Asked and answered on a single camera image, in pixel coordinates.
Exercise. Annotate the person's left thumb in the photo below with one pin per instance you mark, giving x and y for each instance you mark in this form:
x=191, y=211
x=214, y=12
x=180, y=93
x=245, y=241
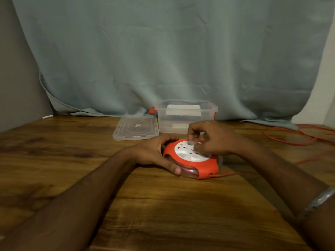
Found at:
x=171, y=165

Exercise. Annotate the person's right hand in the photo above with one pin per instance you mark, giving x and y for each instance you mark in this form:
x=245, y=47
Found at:
x=218, y=139

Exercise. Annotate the person's right thumb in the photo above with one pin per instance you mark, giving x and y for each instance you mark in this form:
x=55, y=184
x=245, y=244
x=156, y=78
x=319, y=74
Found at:
x=202, y=148

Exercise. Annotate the grey-blue cloth backdrop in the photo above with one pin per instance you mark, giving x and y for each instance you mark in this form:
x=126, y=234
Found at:
x=178, y=57

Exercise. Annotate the small white stick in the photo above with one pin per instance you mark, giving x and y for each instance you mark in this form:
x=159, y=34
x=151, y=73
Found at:
x=48, y=116

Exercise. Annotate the person's left hand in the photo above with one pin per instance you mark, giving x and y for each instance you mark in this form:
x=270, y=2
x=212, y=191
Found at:
x=149, y=153

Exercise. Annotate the clear plastic storage box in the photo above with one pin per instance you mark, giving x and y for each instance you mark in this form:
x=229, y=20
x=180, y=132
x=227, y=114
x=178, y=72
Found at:
x=183, y=117

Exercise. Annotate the person's right forearm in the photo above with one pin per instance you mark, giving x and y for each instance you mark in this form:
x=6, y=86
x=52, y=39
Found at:
x=285, y=185

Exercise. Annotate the person's left forearm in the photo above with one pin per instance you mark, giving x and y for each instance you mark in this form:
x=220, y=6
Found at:
x=78, y=203

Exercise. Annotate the clear plastic box lid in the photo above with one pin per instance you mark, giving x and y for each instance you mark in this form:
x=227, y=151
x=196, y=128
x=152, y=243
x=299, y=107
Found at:
x=136, y=127

